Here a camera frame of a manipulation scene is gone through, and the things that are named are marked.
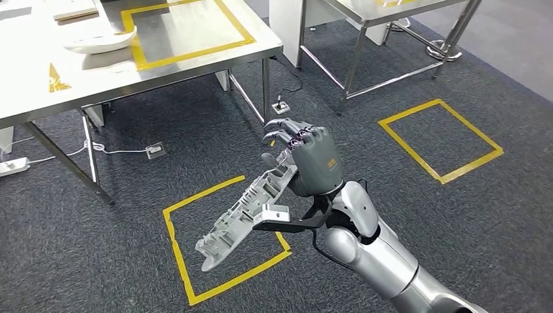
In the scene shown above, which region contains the white floor cable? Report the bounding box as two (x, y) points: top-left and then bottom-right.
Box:
(27, 140), (150, 165)

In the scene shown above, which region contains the steel workbench table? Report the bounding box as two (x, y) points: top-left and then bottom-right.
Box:
(0, 0), (285, 206)
(298, 0), (483, 117)

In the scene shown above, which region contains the black floor cable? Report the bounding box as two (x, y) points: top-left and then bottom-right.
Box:
(269, 56), (304, 104)

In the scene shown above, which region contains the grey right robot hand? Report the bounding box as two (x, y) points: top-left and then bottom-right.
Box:
(261, 117), (345, 199)

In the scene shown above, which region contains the beige flat board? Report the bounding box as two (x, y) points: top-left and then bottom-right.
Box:
(53, 0), (100, 22)

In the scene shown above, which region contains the yellow tape scrap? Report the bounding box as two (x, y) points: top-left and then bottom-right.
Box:
(48, 62), (72, 94)

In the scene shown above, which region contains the yellow floor tape square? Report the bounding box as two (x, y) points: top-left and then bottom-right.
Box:
(162, 175), (293, 306)
(378, 98), (505, 186)

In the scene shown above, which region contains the white cabinet panel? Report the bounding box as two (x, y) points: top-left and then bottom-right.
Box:
(268, 0), (342, 69)

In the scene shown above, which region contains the chrome stool base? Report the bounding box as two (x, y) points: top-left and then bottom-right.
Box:
(426, 38), (462, 61)

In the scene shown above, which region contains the floor socket with plug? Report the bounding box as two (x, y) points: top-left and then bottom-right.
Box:
(145, 142), (167, 160)
(271, 95), (291, 115)

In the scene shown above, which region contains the silver plastic wheel hubcap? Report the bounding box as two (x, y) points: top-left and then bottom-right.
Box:
(194, 149), (300, 273)

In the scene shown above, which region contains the white power strip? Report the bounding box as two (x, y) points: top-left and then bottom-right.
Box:
(0, 156), (31, 177)

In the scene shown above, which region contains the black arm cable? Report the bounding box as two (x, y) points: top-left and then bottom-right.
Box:
(310, 229), (359, 273)

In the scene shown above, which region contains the white curved plastic part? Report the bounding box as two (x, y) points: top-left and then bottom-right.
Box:
(62, 25), (138, 55)

